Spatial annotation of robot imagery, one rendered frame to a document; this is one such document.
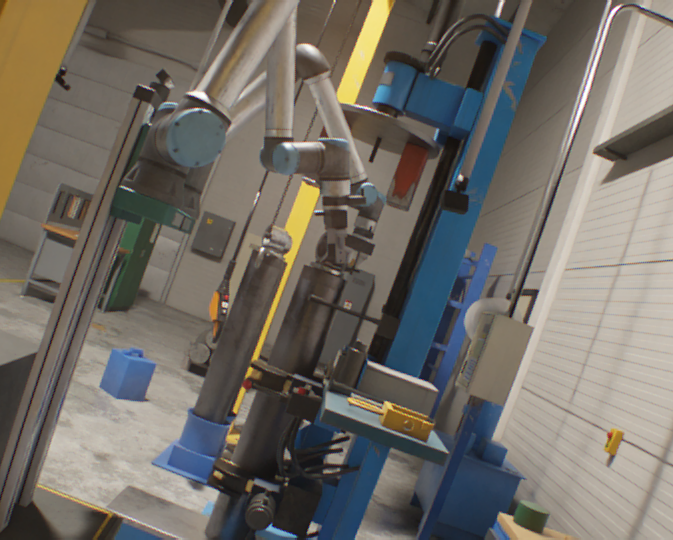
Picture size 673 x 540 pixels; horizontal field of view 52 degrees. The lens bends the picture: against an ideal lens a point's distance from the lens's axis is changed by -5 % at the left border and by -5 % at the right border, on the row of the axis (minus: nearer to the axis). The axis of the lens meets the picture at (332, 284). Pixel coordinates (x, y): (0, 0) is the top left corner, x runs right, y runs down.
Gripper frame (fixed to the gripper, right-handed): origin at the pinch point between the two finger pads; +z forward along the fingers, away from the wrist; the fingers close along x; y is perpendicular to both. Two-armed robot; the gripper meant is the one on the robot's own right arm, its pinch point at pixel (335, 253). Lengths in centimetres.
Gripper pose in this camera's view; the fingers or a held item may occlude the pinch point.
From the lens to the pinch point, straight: 218.3
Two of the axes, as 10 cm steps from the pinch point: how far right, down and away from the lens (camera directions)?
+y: -9.8, 0.6, -1.8
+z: 0.2, 9.8, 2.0
